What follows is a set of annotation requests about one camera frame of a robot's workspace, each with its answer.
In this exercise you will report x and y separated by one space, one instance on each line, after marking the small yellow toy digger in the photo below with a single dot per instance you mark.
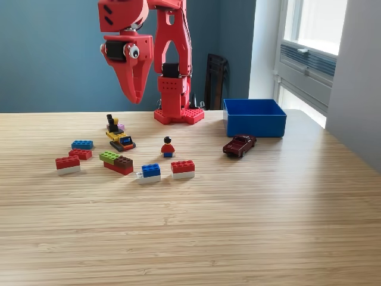
119 138

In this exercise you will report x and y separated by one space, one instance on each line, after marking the blue plastic bin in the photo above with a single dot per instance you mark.
256 126

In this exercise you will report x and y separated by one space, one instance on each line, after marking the pink flat brick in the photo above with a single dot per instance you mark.
121 127

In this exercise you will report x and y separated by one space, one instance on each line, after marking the black table clamp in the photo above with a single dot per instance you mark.
193 102

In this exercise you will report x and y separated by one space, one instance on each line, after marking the dark folded chair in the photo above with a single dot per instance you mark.
218 83

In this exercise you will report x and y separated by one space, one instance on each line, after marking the toy figure with red shirt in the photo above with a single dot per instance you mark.
168 148

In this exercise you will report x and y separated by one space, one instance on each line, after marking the red flat brick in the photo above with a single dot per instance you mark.
80 154

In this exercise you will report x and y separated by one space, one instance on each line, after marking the green brown red brick stack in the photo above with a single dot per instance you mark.
117 167

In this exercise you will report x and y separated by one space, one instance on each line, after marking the blue and white brick stack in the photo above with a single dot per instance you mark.
151 170

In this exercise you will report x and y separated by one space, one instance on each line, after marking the red and white brick stack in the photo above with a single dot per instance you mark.
68 164
182 167

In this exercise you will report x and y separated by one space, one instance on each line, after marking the dark red toy car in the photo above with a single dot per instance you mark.
238 146

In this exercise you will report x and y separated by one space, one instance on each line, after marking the grey vent grille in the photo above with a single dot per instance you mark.
318 64

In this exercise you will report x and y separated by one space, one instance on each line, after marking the window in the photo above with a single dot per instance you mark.
318 21

